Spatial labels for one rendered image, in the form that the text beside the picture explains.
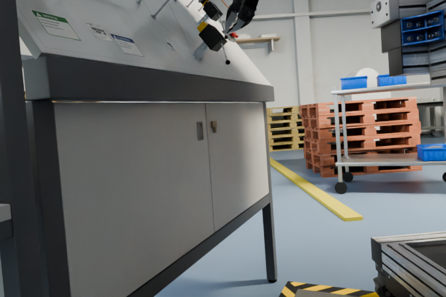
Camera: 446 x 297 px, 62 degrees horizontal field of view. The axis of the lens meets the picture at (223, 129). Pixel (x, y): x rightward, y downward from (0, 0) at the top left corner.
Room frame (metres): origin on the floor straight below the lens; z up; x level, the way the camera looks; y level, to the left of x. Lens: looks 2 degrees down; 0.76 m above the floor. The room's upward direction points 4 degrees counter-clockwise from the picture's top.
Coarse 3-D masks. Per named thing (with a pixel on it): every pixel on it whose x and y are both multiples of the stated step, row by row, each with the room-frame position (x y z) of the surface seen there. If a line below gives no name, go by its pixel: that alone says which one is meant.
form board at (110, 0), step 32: (32, 0) 0.65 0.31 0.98; (64, 0) 0.74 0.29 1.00; (96, 0) 0.86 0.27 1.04; (128, 0) 1.02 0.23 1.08; (160, 0) 1.25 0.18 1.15; (32, 32) 0.59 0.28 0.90; (128, 32) 0.87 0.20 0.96; (160, 32) 1.03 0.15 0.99; (192, 32) 1.28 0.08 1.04; (128, 64) 0.76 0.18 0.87; (160, 64) 0.88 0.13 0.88; (192, 64) 1.05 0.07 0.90; (224, 64) 1.30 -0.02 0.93
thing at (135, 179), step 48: (96, 144) 0.70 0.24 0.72; (144, 144) 0.83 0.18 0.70; (192, 144) 1.03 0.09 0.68; (96, 192) 0.69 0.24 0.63; (144, 192) 0.82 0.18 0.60; (192, 192) 1.01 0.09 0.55; (96, 240) 0.68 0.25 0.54; (144, 240) 0.81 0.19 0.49; (192, 240) 1.00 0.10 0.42; (96, 288) 0.67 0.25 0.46
